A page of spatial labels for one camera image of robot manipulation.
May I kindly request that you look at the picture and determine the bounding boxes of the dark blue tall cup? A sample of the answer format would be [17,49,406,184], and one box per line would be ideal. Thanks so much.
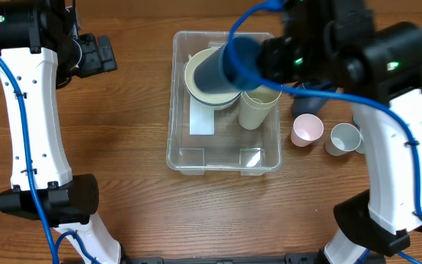
[291,82,338,118]
[193,36,262,94]

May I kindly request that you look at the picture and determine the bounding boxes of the cream tall cup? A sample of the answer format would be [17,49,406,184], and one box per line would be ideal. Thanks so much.
[238,94,274,130]
[243,85,281,109]

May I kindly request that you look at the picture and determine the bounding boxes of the dark blue bowl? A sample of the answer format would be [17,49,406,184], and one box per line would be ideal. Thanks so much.
[189,93,241,106]

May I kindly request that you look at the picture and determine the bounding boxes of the small pink cup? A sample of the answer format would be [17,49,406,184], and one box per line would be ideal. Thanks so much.
[290,114,325,147]

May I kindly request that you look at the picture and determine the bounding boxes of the large cream bowl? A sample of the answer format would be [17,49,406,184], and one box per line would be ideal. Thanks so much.
[185,48,240,103]

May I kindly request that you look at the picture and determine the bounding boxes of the small grey cup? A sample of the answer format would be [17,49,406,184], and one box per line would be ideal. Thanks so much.
[325,123,361,156]

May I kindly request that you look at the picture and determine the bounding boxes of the small green cup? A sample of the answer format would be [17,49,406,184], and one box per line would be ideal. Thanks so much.
[355,135,365,155]

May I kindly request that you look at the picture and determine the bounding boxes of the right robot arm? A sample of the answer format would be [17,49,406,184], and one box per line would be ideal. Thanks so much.
[260,1,422,263]

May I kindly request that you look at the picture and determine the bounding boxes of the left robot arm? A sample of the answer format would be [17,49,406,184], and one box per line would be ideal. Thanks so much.
[0,0,129,263]

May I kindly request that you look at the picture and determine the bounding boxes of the white label in bin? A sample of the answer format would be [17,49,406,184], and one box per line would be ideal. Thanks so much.
[190,98,215,136]

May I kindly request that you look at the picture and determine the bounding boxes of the clear plastic storage bin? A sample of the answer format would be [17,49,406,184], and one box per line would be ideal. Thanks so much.
[166,31,281,176]

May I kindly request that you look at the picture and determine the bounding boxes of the right blue cable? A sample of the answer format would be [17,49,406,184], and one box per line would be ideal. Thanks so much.
[225,0,422,264]

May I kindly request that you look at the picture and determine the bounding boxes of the blue cable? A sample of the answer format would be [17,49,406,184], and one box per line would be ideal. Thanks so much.
[225,0,422,264]
[0,34,102,264]

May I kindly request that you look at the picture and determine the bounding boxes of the left blue cable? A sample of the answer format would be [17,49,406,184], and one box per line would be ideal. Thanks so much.
[0,34,102,264]

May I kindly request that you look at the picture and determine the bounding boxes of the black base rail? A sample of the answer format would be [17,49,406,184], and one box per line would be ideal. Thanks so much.
[121,251,329,264]

